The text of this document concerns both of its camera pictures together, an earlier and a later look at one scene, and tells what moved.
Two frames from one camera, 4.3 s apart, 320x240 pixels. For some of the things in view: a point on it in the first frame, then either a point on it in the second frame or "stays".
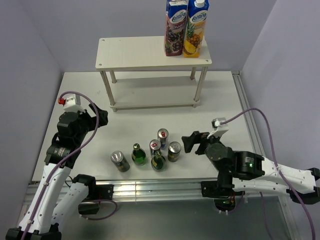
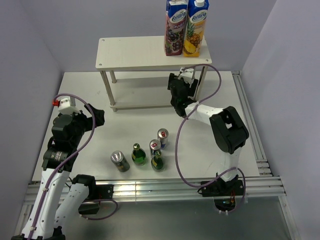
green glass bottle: [138, 155] stays
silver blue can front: [155, 145] stays
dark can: [117, 157] stays
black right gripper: [197, 137] → [191, 91]
